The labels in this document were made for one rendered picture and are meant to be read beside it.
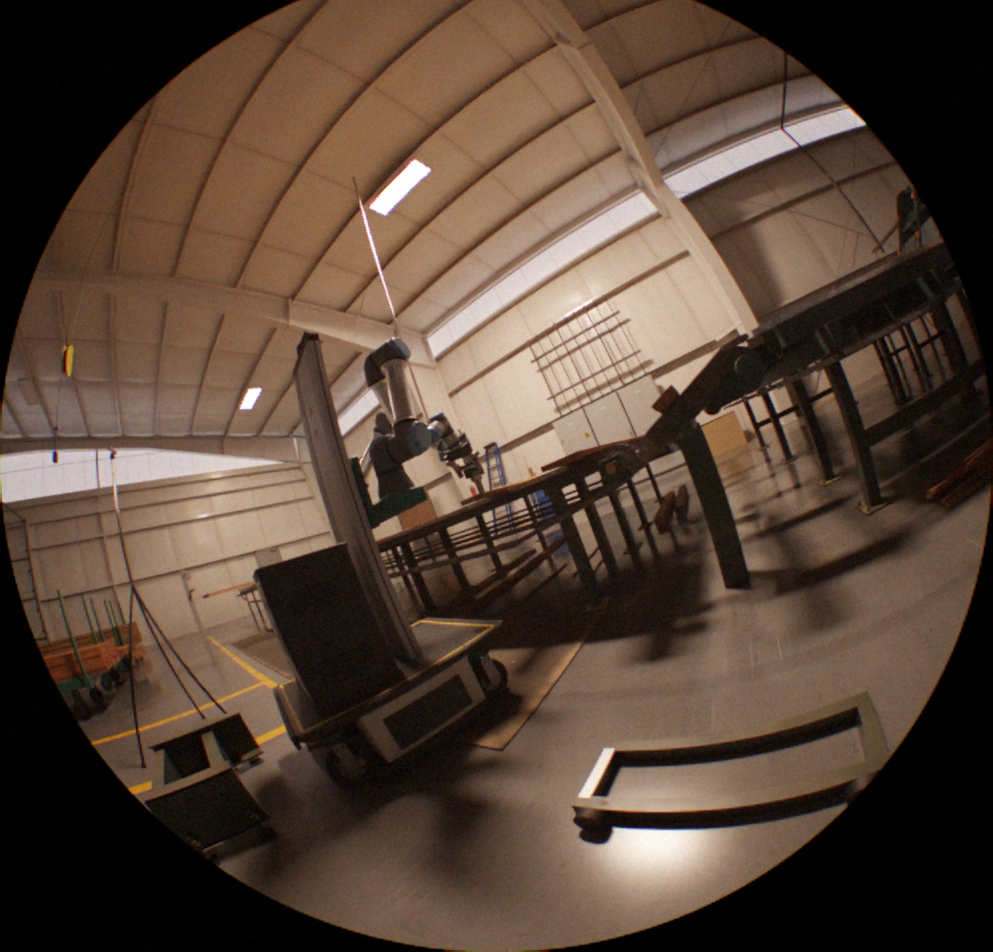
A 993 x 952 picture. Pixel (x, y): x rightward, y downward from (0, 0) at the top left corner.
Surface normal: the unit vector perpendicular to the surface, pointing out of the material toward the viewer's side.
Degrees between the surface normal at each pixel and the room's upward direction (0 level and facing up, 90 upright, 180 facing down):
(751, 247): 87
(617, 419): 90
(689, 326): 91
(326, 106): 177
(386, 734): 90
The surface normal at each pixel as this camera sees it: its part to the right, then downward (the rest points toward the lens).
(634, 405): -0.54, 0.10
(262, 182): 0.36, 0.92
